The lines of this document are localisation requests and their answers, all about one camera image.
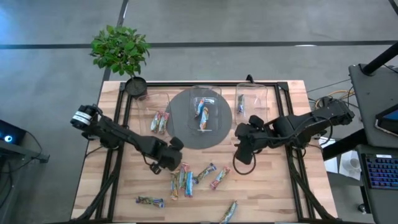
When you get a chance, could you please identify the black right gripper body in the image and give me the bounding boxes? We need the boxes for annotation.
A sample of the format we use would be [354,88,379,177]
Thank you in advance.
[234,114,271,166]

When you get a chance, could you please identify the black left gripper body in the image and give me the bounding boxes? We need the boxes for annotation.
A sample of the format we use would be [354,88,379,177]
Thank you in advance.
[155,136,185,171]

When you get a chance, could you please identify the red green granola bar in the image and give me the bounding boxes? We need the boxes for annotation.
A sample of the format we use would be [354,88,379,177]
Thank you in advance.
[179,162,190,190]

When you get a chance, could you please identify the green white granola bar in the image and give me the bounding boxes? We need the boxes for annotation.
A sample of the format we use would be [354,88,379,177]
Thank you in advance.
[170,172,180,202]

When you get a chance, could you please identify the teal orange granola bar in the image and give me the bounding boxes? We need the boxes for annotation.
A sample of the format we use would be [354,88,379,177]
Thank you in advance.
[199,106,210,131]

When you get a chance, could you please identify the blue red granola bar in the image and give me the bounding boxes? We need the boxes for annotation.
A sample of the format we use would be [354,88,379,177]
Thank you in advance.
[210,166,232,190]

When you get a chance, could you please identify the dark multicolour granola bar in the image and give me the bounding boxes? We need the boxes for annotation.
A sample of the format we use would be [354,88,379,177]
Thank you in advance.
[136,195,165,208]

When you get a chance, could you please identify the green brown granola bar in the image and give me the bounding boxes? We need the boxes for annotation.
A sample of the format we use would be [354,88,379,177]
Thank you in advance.
[220,200,239,224]

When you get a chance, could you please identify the round grey woven mat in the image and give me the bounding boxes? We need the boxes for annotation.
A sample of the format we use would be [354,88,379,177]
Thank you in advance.
[164,88,233,150]

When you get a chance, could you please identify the clear plastic bin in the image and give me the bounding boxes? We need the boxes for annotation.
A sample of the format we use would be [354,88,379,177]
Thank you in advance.
[136,91,171,139]
[234,83,269,130]
[188,85,223,132]

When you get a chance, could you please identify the black plant pot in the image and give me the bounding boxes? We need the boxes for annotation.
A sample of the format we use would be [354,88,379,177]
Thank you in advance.
[124,76,149,98]

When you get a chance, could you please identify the white papers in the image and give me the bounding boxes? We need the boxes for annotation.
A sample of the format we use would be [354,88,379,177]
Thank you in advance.
[320,142,363,182]

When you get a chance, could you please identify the white cup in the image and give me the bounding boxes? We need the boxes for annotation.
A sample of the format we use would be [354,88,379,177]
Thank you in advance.
[346,157,361,170]

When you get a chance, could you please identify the green leafy plant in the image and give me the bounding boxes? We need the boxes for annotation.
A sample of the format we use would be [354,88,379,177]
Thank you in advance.
[90,24,151,77]

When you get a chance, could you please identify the dark grey side table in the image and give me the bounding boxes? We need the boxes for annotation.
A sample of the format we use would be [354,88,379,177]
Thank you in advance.
[348,63,398,149]

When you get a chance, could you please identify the backlit rainbow keyboard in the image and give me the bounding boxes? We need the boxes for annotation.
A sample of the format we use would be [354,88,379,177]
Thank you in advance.
[365,154,398,190]

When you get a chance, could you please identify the tablet with blue screen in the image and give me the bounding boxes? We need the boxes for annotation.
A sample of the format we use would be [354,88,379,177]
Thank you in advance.
[374,105,398,138]

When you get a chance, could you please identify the black stand pole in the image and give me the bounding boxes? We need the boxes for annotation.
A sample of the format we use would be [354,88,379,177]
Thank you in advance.
[362,42,398,75]

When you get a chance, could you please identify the black computer with blue light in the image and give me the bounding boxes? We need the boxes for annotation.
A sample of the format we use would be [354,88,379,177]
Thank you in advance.
[0,119,27,146]

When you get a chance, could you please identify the yellow cable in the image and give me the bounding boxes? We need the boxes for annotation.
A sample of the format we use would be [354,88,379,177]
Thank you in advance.
[315,89,355,102]

